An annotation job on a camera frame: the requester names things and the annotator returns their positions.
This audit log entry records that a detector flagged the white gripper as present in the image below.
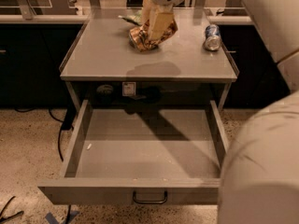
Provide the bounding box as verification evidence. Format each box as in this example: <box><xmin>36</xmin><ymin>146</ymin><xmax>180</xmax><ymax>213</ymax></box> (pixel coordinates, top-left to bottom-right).
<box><xmin>141</xmin><ymin>0</ymin><xmax>185</xmax><ymax>41</ymax></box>

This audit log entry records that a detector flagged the crushed orange can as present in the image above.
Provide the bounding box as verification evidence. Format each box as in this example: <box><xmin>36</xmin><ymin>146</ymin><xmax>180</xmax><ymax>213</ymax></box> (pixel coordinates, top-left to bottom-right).
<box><xmin>129</xmin><ymin>20</ymin><xmax>178</xmax><ymax>52</ymax></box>

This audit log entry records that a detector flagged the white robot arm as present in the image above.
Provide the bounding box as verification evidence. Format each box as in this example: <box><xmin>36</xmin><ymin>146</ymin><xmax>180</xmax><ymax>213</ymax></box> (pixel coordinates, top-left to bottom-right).
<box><xmin>218</xmin><ymin>0</ymin><xmax>299</xmax><ymax>224</ymax></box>

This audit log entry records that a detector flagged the blue soda can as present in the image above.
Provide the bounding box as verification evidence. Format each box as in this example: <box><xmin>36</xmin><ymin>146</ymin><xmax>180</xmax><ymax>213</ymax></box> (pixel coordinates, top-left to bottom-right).
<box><xmin>204</xmin><ymin>24</ymin><xmax>221</xmax><ymax>51</ymax></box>

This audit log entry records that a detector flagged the grey counter cabinet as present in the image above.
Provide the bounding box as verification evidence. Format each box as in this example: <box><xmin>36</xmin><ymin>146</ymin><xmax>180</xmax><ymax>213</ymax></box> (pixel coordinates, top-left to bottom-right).
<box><xmin>61</xmin><ymin>8</ymin><xmax>237</xmax><ymax>112</ymax></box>

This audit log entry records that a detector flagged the grey open top drawer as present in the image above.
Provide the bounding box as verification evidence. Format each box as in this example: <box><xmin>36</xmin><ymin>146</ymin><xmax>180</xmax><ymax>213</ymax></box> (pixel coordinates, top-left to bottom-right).
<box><xmin>38</xmin><ymin>102</ymin><xmax>228</xmax><ymax>205</ymax></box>

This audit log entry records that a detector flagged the green chip bag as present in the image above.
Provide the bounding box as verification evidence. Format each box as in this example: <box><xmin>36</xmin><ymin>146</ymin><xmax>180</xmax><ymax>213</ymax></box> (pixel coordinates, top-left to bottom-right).
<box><xmin>118</xmin><ymin>10</ymin><xmax>142</xmax><ymax>26</ymax></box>

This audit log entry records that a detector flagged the white sticker label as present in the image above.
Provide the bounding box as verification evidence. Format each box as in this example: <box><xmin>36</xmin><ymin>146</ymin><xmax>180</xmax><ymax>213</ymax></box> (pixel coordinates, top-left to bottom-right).
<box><xmin>122</xmin><ymin>82</ymin><xmax>136</xmax><ymax>97</ymax></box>

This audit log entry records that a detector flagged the blue floor tape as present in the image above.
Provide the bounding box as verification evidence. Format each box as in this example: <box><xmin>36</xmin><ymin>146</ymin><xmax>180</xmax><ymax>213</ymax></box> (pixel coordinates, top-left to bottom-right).
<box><xmin>45</xmin><ymin>211</ymin><xmax>79</xmax><ymax>224</ymax></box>

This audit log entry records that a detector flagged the black floor cable left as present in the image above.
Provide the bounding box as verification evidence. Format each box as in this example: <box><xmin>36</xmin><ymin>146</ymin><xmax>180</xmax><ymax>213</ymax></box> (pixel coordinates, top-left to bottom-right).
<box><xmin>13</xmin><ymin>106</ymin><xmax>75</xmax><ymax>162</ymax></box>

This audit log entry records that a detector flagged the black drawer handle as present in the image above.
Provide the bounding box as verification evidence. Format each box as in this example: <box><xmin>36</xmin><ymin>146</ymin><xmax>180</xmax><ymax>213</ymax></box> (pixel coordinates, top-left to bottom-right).
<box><xmin>133</xmin><ymin>190</ymin><xmax>168</xmax><ymax>204</ymax></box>

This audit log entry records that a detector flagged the black cable bottom left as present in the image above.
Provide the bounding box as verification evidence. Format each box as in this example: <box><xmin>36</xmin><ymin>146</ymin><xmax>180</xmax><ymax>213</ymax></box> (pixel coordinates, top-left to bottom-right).
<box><xmin>0</xmin><ymin>195</ymin><xmax>24</xmax><ymax>224</ymax></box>

